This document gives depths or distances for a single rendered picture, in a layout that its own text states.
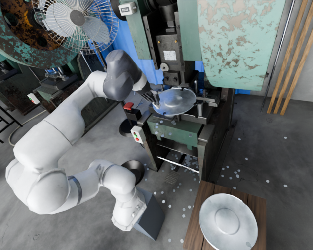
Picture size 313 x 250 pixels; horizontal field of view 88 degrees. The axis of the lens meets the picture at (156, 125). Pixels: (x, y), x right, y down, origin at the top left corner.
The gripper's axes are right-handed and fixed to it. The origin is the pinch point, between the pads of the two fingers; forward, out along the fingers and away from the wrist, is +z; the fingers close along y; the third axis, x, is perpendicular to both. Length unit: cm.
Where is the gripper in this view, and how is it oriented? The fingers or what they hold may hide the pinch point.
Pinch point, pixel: (156, 103)
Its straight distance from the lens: 90.5
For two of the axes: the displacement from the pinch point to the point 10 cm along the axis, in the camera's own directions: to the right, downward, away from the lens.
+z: 3.9, 3.5, 8.5
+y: 8.5, 2.2, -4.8
